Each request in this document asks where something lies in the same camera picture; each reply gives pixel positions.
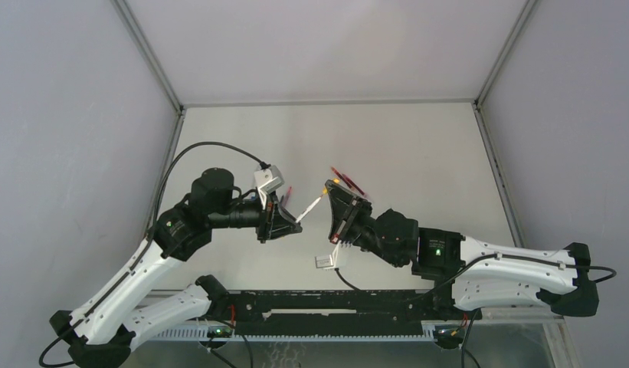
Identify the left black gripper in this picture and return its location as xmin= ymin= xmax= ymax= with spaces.
xmin=209 ymin=187 xmax=302 ymax=243

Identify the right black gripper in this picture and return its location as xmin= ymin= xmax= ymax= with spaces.
xmin=326 ymin=182 xmax=404 ymax=270

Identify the white marker orange tip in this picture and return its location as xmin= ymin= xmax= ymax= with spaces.
xmin=296 ymin=189 xmax=328 ymax=223

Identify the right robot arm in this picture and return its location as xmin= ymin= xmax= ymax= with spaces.
xmin=325 ymin=179 xmax=600 ymax=319

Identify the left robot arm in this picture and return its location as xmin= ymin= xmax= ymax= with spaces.
xmin=50 ymin=166 xmax=302 ymax=367

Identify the pink gel pen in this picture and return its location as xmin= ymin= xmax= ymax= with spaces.
xmin=281 ymin=186 xmax=293 ymax=205

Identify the dark red gel pen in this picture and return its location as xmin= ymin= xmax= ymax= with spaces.
xmin=330 ymin=166 xmax=352 ymax=188

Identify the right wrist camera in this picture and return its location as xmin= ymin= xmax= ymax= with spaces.
xmin=315 ymin=242 xmax=352 ymax=270

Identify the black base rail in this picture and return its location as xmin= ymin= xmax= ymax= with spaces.
xmin=208 ymin=290 xmax=481 ymax=337

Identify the white cable tray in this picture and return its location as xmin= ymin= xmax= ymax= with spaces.
xmin=151 ymin=325 xmax=437 ymax=343

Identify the left camera cable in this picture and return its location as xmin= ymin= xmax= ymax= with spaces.
xmin=38 ymin=141 xmax=270 ymax=368

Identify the aluminium frame back rail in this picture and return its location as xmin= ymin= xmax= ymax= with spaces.
xmin=182 ymin=97 xmax=477 ymax=110

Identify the aluminium frame left post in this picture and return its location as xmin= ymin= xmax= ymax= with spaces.
xmin=110 ymin=0 xmax=185 ymax=173

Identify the aluminium frame post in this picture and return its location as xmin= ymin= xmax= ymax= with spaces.
xmin=471 ymin=0 xmax=541 ymax=248
xmin=110 ymin=0 xmax=185 ymax=173

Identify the aluminium frame right post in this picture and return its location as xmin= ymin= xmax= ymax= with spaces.
xmin=471 ymin=0 xmax=541 ymax=248

